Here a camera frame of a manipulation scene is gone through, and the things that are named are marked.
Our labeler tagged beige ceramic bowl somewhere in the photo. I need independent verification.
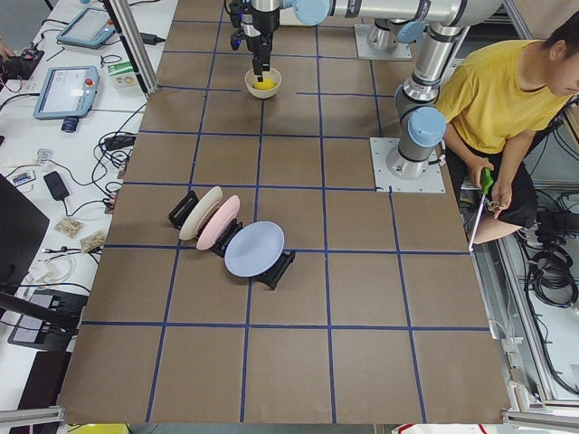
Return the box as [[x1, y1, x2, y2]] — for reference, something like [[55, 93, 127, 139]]
[[244, 68, 281, 99]]

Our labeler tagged blue plate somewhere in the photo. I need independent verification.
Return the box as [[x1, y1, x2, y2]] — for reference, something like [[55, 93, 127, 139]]
[[224, 222, 285, 278]]

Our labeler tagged black monitor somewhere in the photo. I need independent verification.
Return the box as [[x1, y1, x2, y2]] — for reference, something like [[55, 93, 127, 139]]
[[0, 176, 50, 295]]

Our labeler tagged black dish rack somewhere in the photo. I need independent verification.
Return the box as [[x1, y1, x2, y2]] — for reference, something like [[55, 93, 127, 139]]
[[167, 191, 296, 289]]

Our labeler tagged black power adapter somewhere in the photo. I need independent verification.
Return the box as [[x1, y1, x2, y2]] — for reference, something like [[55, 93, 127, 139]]
[[43, 171, 70, 201]]

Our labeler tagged far teach pendant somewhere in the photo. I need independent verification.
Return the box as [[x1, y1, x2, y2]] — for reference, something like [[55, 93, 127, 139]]
[[56, 7, 115, 49]]

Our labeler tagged person in yellow shirt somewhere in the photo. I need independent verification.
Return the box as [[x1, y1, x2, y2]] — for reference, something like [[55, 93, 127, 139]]
[[435, 14, 578, 244]]

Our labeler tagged teach pendant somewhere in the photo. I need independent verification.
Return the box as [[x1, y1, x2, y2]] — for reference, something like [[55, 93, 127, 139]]
[[33, 65, 100, 119], [56, 7, 115, 49]]

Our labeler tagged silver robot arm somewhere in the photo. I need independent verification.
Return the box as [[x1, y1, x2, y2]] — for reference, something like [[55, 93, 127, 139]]
[[230, 7, 426, 82], [223, 0, 500, 180]]

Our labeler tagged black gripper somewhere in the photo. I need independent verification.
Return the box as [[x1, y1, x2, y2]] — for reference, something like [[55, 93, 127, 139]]
[[229, 0, 279, 76]]

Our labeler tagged near teach pendant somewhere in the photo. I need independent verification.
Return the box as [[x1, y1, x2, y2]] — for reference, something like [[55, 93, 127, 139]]
[[33, 65, 100, 119]]

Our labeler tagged beige plate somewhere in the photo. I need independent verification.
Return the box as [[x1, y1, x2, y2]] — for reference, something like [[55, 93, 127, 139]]
[[178, 186, 223, 241]]

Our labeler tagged yellow lemon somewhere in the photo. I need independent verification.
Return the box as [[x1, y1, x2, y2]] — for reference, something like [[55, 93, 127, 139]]
[[252, 78, 277, 91]]

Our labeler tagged pink plate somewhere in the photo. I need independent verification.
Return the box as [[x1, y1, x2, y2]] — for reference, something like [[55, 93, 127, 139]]
[[196, 195, 241, 250]]

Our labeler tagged white green box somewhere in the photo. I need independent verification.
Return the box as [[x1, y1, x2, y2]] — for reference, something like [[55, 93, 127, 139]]
[[107, 61, 138, 89]]

